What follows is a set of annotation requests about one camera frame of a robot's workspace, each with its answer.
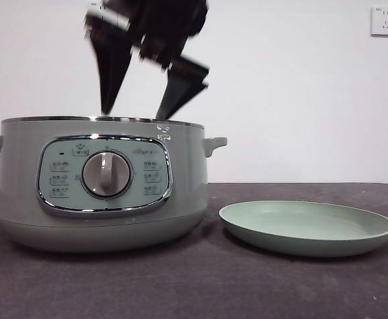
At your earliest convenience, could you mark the white wall socket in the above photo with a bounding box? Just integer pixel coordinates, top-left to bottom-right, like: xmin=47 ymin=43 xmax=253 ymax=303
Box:
xmin=370 ymin=6 xmax=388 ymax=37

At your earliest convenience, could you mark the pale green round plate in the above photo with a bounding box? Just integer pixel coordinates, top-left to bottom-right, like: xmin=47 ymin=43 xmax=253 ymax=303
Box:
xmin=218 ymin=199 xmax=388 ymax=257

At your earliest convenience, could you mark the pale green electric steamer pot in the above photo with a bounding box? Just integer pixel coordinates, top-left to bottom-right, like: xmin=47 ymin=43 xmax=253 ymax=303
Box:
xmin=0 ymin=116 xmax=229 ymax=255

